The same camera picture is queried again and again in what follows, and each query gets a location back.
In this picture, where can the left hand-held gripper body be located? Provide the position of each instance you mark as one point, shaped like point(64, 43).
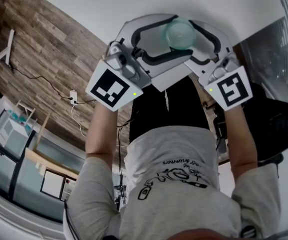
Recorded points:
point(111, 86)

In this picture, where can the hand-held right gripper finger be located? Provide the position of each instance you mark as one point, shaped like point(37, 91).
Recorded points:
point(221, 37)
point(201, 66)

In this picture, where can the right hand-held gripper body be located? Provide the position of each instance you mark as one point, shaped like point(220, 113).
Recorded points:
point(231, 89)

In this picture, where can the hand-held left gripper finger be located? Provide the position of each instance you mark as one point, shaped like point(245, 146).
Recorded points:
point(163, 64)
point(133, 25)

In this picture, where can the translucent green cup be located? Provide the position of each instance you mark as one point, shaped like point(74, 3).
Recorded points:
point(180, 34)

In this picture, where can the person's left forearm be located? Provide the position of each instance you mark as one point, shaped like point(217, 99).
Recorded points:
point(101, 134)

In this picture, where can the person's right forearm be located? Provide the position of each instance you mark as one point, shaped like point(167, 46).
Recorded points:
point(241, 144)

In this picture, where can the white power strip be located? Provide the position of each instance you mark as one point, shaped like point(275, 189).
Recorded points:
point(74, 96)

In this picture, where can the black office chair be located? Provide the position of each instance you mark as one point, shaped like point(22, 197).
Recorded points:
point(271, 124)

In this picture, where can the person's black trousers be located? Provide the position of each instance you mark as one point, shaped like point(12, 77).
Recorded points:
point(168, 119)

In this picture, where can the wooden table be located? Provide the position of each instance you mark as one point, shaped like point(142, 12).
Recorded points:
point(34, 155)

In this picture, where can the small white box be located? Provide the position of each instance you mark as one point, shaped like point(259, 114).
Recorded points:
point(41, 169)

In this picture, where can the white chair with wooden legs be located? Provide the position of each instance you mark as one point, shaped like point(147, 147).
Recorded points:
point(11, 131)

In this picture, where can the grey framed tray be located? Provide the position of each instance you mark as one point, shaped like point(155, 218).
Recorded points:
point(69, 189)

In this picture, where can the grey printed t-shirt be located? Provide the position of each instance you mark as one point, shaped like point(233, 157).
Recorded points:
point(173, 209)

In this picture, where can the white board with black frame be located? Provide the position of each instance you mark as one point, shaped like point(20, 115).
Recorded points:
point(52, 184)

